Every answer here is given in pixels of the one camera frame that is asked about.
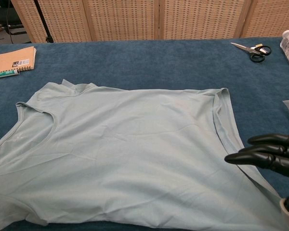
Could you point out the black tripod stand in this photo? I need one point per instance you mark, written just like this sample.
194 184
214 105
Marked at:
42 17

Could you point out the blue velvet table cover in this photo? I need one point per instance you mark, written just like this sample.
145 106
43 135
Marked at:
159 65

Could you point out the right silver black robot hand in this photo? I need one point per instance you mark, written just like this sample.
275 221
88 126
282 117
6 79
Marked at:
267 154

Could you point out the woven rattan screen panel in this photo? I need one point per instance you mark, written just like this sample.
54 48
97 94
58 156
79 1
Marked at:
272 19
202 21
122 21
62 21

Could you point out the black office chair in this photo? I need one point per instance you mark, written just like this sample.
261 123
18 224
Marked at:
0 15

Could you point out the tan spiral notebook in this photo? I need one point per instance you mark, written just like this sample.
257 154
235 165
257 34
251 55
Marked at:
4 60

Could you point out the light green t-shirt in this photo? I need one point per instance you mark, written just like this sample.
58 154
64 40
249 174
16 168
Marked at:
122 149

